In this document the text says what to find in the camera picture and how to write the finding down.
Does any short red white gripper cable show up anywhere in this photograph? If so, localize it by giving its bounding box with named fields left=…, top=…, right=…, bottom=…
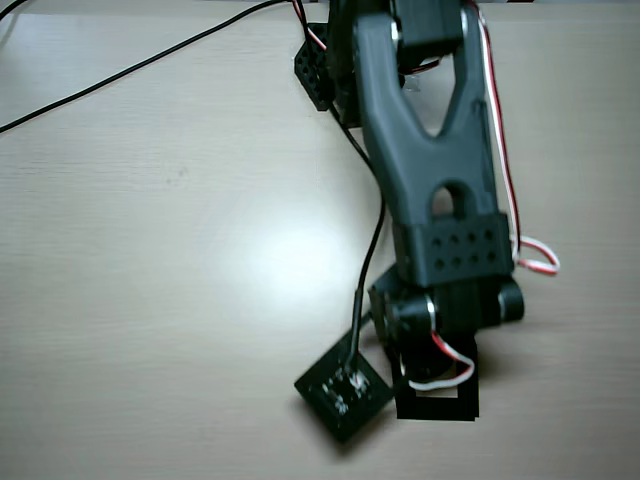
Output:
left=398, top=328, right=476, bottom=392

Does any long red white servo cable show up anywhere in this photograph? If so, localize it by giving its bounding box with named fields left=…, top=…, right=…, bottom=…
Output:
left=467, top=0, right=562, bottom=277

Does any black wrist camera board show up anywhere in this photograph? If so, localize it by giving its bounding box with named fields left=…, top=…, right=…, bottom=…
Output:
left=293, top=335, right=396, bottom=443

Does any long black cable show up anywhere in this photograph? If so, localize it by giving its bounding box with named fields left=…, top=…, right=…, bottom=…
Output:
left=0, top=0, right=296, bottom=135

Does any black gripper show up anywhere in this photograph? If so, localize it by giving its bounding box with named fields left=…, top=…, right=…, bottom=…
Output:
left=368, top=269, right=454, bottom=389

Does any black camera cable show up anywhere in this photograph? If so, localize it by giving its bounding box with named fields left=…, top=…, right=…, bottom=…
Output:
left=329, top=102, right=389, bottom=369

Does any red white base cable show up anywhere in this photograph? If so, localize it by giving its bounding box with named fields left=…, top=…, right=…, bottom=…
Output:
left=291, top=0, right=330, bottom=52

